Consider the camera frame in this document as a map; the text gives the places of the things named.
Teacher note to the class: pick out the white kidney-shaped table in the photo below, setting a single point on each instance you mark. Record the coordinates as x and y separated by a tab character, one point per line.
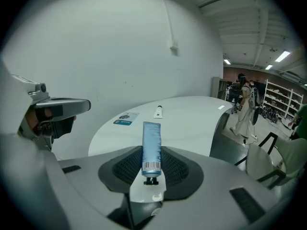
187	118

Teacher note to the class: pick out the white tube with black cap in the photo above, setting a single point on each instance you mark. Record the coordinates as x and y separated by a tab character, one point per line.
158	112

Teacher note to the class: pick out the card with blue print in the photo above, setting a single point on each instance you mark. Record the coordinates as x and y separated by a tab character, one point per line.
126	120

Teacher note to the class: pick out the white power strip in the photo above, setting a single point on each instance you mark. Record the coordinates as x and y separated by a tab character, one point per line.
254	136

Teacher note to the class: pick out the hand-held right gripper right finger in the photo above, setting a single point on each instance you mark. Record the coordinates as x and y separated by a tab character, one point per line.
211	188

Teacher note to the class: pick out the grey cabinet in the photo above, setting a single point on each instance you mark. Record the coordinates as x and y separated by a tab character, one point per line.
215	87

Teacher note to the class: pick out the white storage shelf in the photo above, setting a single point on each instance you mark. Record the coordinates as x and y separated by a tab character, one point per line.
275	95

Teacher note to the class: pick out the group of ceiling strip lights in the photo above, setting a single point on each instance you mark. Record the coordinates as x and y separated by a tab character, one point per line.
282	56

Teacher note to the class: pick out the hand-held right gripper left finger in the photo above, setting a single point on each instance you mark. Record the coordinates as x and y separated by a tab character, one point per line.
96	183

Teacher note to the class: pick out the white wall junction box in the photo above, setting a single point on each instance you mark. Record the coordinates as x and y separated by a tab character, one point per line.
174	49

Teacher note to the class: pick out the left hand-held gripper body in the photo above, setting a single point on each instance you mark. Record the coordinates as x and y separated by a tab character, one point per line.
38	92

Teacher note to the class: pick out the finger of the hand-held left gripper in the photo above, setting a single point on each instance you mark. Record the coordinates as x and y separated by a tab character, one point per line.
72	106

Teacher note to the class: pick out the person's left hand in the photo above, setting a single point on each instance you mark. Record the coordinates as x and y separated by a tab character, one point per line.
32	126

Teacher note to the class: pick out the grey upholstered chair black legs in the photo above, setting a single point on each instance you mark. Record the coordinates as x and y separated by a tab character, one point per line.
257	159

